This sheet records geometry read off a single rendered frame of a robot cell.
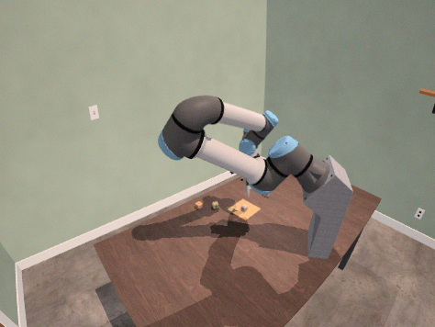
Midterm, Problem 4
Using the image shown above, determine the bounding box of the peach mat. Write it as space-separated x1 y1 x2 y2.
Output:
228 199 260 220

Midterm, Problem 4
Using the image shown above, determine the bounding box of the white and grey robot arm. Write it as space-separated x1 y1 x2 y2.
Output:
158 96 330 195

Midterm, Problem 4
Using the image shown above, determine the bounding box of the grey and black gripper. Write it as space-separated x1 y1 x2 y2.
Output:
240 153 260 197

